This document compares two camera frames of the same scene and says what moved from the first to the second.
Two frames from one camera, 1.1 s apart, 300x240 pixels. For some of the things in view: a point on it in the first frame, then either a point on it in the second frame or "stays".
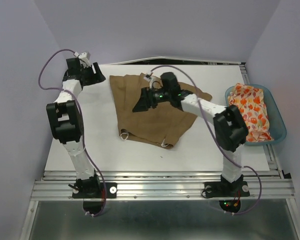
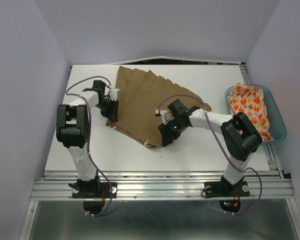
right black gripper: x=146 y=100 → x=167 y=136
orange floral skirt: x=250 y=102 stays
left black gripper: x=97 y=77 → x=112 y=114
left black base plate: x=94 y=193 stays
